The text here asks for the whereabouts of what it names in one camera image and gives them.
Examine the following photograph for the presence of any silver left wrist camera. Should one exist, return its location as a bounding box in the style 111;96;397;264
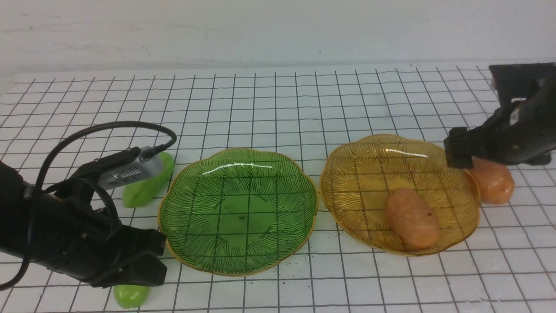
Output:
97;146;165;190

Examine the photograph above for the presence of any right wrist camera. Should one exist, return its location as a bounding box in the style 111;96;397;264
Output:
488;62;556;107

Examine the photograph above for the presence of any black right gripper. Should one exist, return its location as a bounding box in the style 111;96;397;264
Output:
443;100;555;169

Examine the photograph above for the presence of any green glass plate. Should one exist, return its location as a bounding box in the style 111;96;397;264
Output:
158;148;319;276

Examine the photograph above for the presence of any black left camera cable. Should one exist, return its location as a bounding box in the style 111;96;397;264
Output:
0;121;178;291

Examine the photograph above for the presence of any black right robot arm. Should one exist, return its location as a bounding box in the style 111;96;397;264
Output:
443;63;556;169

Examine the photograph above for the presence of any green cucumber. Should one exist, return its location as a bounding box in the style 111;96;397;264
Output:
122;152;175;208
113;285;151;309

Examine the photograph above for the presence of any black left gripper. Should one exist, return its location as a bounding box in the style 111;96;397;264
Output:
30;177;167;289

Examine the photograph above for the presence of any amber glass plate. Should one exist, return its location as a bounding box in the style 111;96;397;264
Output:
319;133;480;256

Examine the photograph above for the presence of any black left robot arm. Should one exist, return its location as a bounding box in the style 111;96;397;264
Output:
0;163;167;289

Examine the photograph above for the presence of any orange potato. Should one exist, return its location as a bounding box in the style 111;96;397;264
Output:
469;158;515;205
384;188;441;251

